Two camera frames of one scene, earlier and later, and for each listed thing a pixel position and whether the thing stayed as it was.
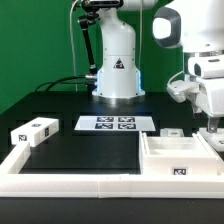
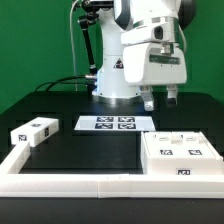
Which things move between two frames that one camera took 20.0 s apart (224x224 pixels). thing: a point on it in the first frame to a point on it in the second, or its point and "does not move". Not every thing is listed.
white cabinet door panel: x=172 y=132 to x=193 y=145
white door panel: x=214 y=139 to x=164 y=144
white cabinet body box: x=176 y=156 does not move
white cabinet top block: x=34 y=132 does not move
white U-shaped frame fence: x=15 y=184 does not move
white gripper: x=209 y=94 to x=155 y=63
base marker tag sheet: x=115 y=123 does not move
